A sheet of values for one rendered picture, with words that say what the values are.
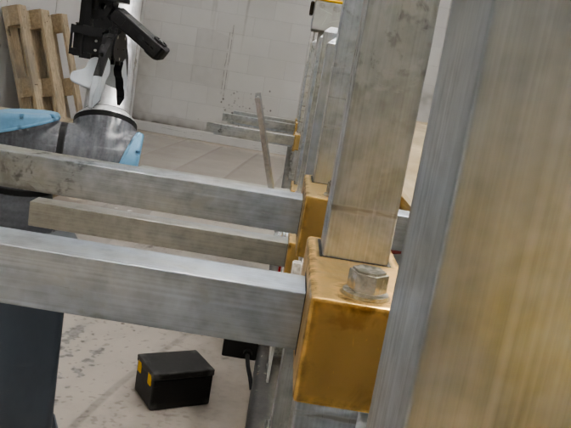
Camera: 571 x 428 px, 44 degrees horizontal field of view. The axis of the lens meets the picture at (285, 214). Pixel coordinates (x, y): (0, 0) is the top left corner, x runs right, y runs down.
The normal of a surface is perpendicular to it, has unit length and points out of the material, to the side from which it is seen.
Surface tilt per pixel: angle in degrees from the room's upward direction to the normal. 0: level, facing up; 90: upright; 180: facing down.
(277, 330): 90
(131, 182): 90
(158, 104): 90
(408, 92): 90
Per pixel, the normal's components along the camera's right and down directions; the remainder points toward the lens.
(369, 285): -0.24, 0.16
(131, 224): -0.02, 0.20
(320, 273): 0.16, -0.97
